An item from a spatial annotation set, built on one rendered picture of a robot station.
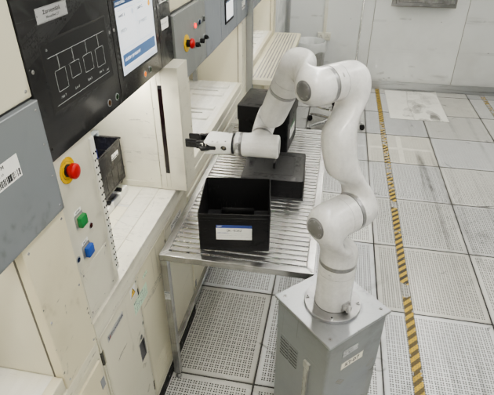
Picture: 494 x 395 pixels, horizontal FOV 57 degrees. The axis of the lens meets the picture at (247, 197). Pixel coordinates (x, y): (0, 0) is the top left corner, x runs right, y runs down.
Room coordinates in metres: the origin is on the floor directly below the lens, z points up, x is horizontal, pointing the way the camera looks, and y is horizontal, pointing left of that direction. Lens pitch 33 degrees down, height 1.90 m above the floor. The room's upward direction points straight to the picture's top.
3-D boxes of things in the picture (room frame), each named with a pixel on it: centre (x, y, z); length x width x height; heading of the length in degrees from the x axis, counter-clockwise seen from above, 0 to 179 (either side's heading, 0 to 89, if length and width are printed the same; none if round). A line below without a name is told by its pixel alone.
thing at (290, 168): (1.92, -0.13, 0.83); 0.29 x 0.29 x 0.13; 81
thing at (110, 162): (1.58, 0.63, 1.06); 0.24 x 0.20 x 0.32; 170
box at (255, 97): (2.40, -0.12, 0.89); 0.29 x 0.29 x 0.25; 75
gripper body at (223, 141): (1.48, 0.09, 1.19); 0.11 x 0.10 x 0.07; 79
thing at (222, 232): (1.53, 0.04, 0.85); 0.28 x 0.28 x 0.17; 88
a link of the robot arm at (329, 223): (1.10, -0.26, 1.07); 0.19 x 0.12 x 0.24; 126
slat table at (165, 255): (1.96, -0.07, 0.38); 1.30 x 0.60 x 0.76; 169
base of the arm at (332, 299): (1.12, -0.29, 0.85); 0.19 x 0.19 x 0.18
